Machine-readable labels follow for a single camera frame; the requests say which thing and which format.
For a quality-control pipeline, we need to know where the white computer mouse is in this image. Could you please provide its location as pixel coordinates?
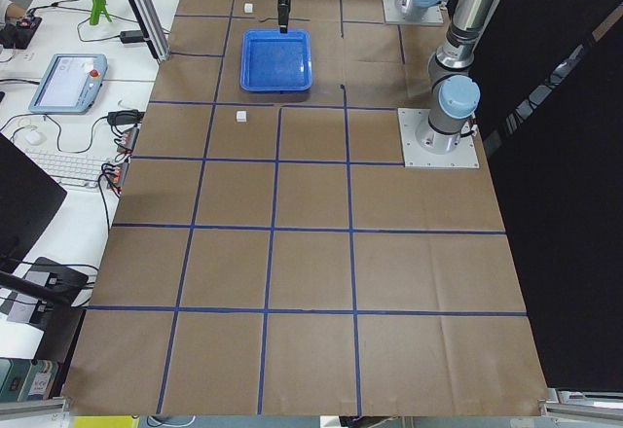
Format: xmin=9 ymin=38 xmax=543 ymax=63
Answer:
xmin=24 ymin=129 xmax=46 ymax=146

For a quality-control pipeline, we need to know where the blue plastic tray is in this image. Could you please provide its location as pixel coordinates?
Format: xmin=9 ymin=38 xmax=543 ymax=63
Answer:
xmin=239 ymin=29 xmax=312 ymax=92

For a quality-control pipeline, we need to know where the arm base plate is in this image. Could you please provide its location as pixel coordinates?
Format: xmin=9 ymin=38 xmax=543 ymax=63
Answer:
xmin=383 ymin=0 xmax=444 ymax=27
xmin=397 ymin=108 xmax=480 ymax=169

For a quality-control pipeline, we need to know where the white keyboard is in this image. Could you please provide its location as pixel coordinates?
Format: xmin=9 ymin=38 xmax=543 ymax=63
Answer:
xmin=24 ymin=148 xmax=110 ymax=191

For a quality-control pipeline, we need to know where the green handled grabber tool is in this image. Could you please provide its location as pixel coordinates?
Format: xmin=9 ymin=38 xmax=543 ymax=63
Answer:
xmin=89 ymin=0 xmax=112 ymax=26

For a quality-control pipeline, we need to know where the black monitor stand base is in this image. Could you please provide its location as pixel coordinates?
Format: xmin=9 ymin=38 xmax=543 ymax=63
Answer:
xmin=23 ymin=257 xmax=89 ymax=305

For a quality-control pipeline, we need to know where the black power adapter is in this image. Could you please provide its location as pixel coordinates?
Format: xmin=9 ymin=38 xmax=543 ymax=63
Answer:
xmin=119 ymin=30 xmax=144 ymax=44

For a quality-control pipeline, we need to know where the person's hand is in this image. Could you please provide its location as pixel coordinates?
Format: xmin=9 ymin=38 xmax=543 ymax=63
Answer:
xmin=4 ymin=3 xmax=26 ymax=20

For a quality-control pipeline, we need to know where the black red control box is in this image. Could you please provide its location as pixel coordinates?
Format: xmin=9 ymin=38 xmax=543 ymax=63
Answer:
xmin=1 ymin=17 xmax=42 ymax=50

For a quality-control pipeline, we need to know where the aluminium frame post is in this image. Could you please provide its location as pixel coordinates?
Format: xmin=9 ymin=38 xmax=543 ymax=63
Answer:
xmin=128 ymin=0 xmax=170 ymax=63

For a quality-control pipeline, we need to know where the teach pendant tablet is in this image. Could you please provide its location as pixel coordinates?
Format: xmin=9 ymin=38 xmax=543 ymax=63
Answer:
xmin=28 ymin=53 xmax=108 ymax=114

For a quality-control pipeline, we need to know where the black monitor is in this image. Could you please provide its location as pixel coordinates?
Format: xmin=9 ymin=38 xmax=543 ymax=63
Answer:
xmin=0 ymin=135 xmax=67 ymax=273

